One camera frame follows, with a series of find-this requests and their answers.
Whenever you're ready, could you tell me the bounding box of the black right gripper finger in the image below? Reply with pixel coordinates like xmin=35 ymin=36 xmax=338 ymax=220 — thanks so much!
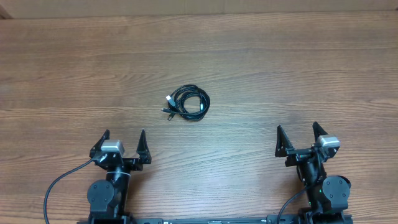
xmin=275 ymin=125 xmax=294 ymax=157
xmin=312 ymin=121 xmax=328 ymax=141

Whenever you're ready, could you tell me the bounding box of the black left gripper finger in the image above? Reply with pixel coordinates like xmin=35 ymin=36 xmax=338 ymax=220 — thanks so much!
xmin=136 ymin=129 xmax=152 ymax=164
xmin=90 ymin=129 xmax=110 ymax=158

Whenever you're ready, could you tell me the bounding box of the thick black USB cable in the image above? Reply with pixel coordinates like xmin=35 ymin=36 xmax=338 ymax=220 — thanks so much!
xmin=167 ymin=84 xmax=211 ymax=122

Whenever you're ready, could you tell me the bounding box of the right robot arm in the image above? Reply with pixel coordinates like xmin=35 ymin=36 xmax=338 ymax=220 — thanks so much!
xmin=275 ymin=122 xmax=353 ymax=224

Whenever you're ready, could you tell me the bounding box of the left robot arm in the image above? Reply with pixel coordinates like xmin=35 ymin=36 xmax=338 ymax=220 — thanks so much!
xmin=87 ymin=129 xmax=152 ymax=223

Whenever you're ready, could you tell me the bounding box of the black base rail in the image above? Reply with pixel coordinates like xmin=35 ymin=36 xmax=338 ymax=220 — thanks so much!
xmin=130 ymin=213 xmax=302 ymax=224

